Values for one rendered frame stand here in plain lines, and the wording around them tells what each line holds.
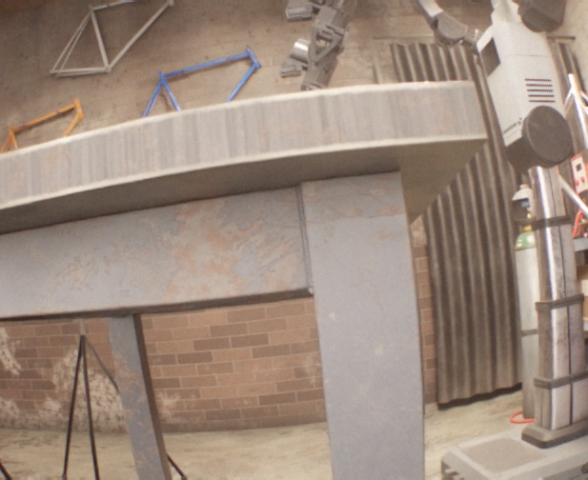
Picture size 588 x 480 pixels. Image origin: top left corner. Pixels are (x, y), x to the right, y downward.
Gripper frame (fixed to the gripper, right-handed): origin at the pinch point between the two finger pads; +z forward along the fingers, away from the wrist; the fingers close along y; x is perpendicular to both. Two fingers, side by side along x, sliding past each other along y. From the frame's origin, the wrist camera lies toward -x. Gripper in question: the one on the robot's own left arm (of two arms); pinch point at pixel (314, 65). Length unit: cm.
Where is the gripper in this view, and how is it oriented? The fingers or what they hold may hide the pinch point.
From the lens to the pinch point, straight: 150.0
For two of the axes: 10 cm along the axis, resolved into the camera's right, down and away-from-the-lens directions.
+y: 0.2, -0.9, -10.0
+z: -3.9, 9.2, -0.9
